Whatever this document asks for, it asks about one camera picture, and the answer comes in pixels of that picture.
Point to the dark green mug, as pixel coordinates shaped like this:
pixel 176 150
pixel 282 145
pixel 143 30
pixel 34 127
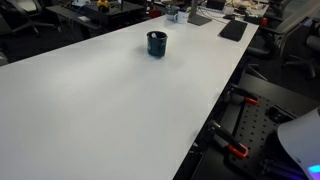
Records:
pixel 156 45

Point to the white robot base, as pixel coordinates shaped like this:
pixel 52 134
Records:
pixel 301 140

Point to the white mug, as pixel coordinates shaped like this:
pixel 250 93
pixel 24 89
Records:
pixel 181 17

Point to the grey monitor stand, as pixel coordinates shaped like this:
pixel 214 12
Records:
pixel 197 18

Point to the teal bowl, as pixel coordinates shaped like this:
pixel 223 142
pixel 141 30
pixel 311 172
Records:
pixel 171 10

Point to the black mouse pad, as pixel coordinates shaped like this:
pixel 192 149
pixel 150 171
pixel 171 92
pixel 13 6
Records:
pixel 233 30

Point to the dark office desk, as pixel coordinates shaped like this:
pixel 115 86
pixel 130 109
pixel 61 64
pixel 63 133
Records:
pixel 100 15

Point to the black monitor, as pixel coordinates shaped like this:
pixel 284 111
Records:
pixel 215 4

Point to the yellow toy object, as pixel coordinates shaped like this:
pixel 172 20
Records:
pixel 102 4

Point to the white paper cup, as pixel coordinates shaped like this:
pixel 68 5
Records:
pixel 229 10

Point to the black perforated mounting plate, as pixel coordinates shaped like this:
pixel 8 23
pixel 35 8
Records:
pixel 256 133

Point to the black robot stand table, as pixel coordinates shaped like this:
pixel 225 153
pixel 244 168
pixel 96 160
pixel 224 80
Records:
pixel 266 88

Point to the black small box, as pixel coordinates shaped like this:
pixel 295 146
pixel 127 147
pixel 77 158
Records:
pixel 253 18

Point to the black office chair with armrest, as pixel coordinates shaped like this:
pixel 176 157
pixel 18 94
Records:
pixel 290 30

